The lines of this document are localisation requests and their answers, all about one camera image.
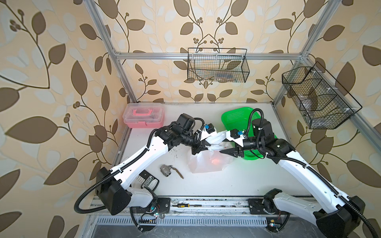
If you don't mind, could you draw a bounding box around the white printed plastic bag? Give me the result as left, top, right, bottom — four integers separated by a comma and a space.
187, 131, 235, 174

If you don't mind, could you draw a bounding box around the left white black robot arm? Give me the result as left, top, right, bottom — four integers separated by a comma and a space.
74, 114, 216, 215

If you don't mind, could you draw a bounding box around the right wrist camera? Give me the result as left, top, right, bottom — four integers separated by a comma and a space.
226, 129, 246, 147

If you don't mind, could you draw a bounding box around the pink plastic storage box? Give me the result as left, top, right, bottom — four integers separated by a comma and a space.
123, 103, 165, 129

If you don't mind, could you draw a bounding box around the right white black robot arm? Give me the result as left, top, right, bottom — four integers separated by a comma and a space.
221, 107, 379, 238

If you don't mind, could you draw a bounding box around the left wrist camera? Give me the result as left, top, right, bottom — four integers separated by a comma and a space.
200, 124, 217, 141

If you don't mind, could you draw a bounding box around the yellow black screwdriver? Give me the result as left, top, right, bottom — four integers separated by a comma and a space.
176, 203, 202, 208

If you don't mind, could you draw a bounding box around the rear black wire basket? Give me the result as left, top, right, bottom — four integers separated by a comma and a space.
187, 47, 250, 83

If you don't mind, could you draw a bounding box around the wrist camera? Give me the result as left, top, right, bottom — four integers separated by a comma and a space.
200, 124, 217, 141
226, 129, 246, 147

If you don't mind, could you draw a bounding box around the green plastic basket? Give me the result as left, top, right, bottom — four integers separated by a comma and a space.
221, 107, 277, 161

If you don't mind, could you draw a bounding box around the side black wire basket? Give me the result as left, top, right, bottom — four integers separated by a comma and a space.
282, 61, 363, 130

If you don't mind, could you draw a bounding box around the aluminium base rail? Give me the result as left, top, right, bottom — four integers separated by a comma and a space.
87, 196, 334, 227

